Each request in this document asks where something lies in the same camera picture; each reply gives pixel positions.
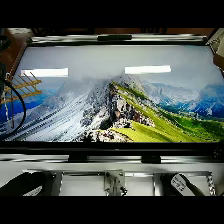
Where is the silver frame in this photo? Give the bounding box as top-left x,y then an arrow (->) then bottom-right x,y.
0,33 -> 224,197

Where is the black cable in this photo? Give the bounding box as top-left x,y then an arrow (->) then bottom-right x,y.
0,75 -> 27,135

